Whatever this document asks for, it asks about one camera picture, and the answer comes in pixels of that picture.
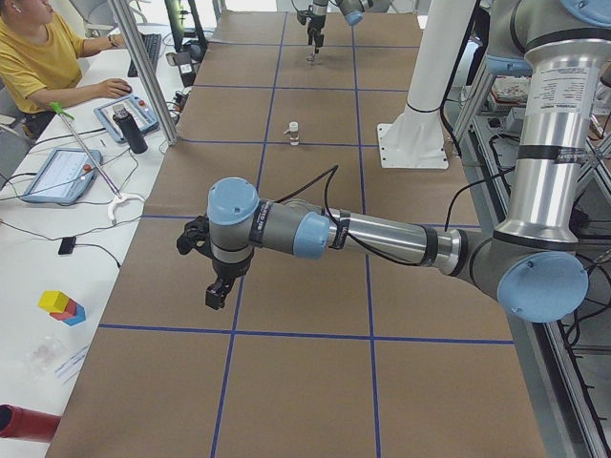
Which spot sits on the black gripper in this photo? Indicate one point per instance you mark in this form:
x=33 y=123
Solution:
x=315 y=25
x=230 y=270

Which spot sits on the chrome metal pipe fitting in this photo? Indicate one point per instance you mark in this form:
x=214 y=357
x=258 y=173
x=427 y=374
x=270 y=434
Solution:
x=311 y=57

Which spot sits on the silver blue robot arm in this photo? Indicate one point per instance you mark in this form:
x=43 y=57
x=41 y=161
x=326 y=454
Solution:
x=529 y=263
x=353 y=11

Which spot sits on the person's hand on mouse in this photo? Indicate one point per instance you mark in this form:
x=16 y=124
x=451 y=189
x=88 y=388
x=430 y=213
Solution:
x=114 y=88

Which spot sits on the silver reacher grabber stick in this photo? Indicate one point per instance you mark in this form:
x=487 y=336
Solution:
x=119 y=197

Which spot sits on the small black box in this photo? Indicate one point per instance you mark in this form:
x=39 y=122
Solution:
x=67 y=246

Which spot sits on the yellow red blue blocks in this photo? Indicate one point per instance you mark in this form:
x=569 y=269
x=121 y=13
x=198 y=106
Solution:
x=62 y=308

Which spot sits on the black keyboard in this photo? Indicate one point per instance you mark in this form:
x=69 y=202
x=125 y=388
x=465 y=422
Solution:
x=151 y=45

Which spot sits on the black water bottle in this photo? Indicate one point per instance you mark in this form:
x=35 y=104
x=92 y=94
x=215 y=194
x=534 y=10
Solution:
x=126 y=123

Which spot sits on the near blue teach pendant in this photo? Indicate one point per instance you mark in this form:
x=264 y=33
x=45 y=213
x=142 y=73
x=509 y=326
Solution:
x=63 y=178

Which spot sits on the blue teach pendant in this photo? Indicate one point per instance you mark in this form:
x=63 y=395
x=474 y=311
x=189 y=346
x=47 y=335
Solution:
x=63 y=178
x=129 y=106

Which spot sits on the far blue teach pendant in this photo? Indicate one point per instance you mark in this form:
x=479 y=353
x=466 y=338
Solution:
x=129 y=106

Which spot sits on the red cylinder tube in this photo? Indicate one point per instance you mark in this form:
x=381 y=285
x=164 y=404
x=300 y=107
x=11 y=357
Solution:
x=29 y=425

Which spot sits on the person in yellow shirt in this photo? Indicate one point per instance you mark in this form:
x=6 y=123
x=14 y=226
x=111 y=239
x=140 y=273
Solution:
x=39 y=61

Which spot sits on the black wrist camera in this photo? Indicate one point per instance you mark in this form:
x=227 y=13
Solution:
x=195 y=236

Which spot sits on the aluminium frame post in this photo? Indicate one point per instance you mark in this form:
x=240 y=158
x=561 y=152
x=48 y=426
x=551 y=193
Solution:
x=149 y=81

